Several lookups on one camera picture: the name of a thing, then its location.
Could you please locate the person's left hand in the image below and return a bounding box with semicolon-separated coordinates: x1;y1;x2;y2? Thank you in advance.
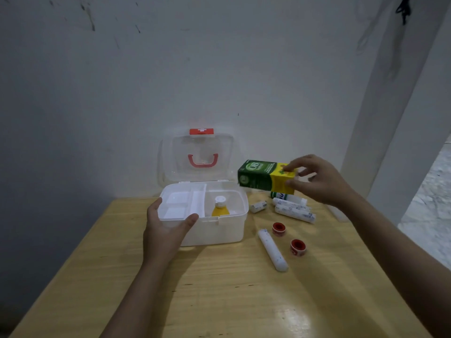
143;197;200;268

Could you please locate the person's right hand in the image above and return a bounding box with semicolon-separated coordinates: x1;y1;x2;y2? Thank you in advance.
282;154;354;207

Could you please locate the white first aid box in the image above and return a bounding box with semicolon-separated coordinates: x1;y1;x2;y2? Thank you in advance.
157;128;249;248

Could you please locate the green and yellow carton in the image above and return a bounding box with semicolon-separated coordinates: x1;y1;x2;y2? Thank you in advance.
237;159;299;196

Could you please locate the person's left forearm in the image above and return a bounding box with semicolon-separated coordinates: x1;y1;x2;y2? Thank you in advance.
100;256;184;338

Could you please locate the person's right forearm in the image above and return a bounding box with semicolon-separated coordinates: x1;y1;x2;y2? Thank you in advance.
336;192;451;338

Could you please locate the white tube with green print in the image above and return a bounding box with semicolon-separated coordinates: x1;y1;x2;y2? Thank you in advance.
270;192;308;207

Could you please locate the wrapped white bandage roll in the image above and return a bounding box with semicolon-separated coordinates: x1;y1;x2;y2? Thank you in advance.
273;197;311;212
274;204;317;224

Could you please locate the white divider tray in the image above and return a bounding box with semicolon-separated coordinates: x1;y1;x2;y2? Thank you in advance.
159;183;208;221

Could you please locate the yellow bottle with white cap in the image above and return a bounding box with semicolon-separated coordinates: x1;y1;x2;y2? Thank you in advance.
211;196;230;218

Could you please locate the long white speckled roll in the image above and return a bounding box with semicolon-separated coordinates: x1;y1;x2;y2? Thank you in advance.
257;228;289;273

